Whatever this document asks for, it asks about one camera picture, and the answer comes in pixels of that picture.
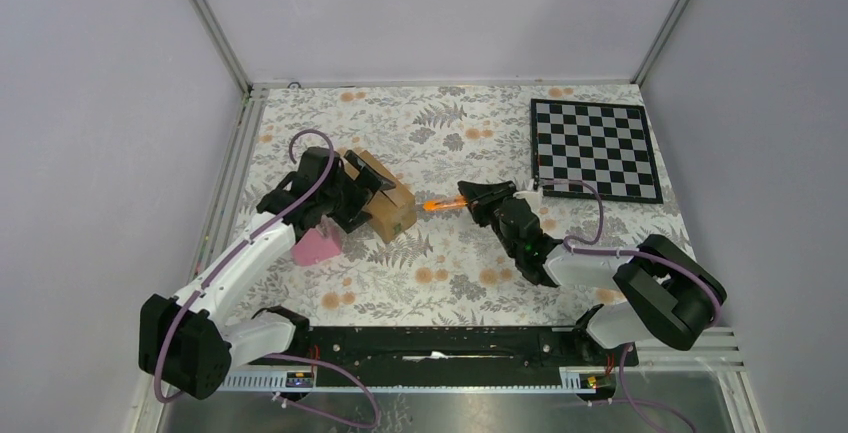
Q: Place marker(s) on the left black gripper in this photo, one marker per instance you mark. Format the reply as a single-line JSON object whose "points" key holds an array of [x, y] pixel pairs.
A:
{"points": [[353, 215]]}

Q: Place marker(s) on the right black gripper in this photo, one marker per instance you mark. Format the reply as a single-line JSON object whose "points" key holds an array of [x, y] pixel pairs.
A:
{"points": [[480, 196]]}

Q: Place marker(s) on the brown cardboard express box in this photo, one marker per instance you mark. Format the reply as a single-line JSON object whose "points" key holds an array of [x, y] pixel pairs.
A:
{"points": [[392, 211]]}

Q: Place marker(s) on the orange black utility knife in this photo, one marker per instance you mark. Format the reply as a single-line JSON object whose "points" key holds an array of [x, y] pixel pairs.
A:
{"points": [[445, 204]]}

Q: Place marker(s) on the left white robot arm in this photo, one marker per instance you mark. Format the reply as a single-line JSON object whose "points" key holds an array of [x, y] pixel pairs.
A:
{"points": [[185, 339]]}

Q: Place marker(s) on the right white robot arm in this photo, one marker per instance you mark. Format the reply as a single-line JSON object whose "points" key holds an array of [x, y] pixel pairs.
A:
{"points": [[668, 296]]}

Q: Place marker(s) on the floral patterned table mat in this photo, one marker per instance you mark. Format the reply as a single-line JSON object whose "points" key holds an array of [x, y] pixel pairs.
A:
{"points": [[444, 270]]}

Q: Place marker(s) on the pink plastic bag package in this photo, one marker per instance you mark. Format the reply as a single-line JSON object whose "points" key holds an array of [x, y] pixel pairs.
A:
{"points": [[318, 244]]}

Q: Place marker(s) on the black white chessboard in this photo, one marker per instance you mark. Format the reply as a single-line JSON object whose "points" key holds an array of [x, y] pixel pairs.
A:
{"points": [[582, 148]]}

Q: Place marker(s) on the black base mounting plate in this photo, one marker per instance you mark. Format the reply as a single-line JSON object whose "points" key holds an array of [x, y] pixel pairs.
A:
{"points": [[483, 350]]}

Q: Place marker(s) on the grey slotted cable duct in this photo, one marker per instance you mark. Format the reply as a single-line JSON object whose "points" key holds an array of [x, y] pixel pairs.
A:
{"points": [[305, 380]]}

